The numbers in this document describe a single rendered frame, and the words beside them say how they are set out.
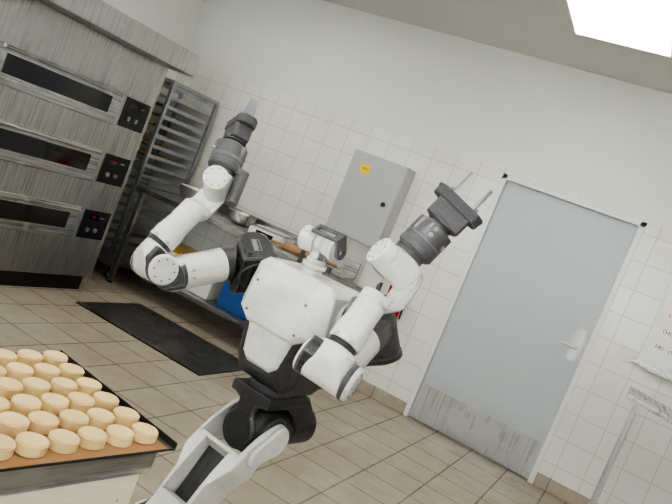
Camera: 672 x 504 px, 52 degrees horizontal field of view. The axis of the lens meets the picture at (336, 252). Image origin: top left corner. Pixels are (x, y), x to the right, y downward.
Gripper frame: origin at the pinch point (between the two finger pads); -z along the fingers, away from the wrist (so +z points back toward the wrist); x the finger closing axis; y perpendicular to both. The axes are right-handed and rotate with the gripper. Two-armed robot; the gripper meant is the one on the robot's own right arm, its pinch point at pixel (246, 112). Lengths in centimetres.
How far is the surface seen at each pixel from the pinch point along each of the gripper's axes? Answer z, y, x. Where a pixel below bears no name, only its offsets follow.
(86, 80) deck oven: -113, 29, -293
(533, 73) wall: -258, -249, -191
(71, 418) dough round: 88, 18, 39
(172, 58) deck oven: -162, -15, -296
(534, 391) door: -33, -341, -209
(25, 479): 99, 22, 45
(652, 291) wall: -115, -355, -135
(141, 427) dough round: 86, 6, 37
